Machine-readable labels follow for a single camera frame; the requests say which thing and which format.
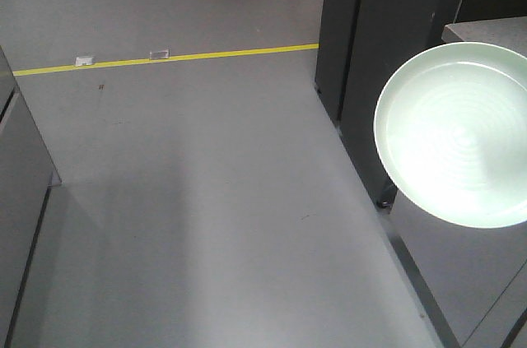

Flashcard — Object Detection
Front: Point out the light green round plate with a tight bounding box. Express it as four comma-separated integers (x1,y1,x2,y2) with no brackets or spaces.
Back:
373,42,526,229

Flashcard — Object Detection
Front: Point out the dark tall cabinet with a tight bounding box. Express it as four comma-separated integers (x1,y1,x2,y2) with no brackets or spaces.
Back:
315,0,526,208

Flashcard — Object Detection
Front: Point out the grey island cabinet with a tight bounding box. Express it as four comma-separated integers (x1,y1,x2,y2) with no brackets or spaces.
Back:
1,53,58,347

